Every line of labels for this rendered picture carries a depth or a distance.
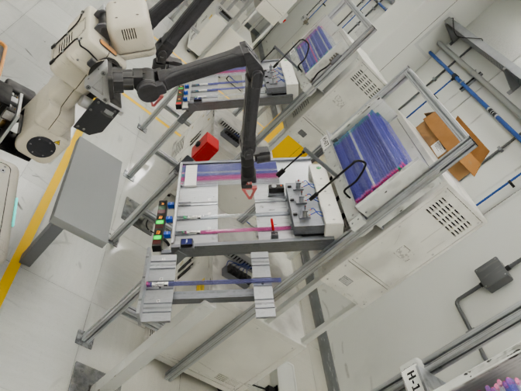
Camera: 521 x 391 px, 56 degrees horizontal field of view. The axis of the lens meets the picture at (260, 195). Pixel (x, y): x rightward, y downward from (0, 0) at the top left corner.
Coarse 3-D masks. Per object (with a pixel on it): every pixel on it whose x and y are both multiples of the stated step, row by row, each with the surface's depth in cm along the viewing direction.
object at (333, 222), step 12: (312, 168) 246; (324, 168) 246; (312, 180) 239; (324, 180) 238; (324, 192) 229; (324, 204) 222; (336, 204) 221; (324, 216) 214; (336, 216) 214; (324, 228) 214; (336, 228) 212
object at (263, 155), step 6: (246, 150) 201; (252, 150) 201; (258, 150) 207; (264, 150) 208; (246, 156) 203; (252, 156) 204; (258, 156) 208; (264, 156) 208; (270, 156) 209; (258, 162) 209; (264, 162) 211
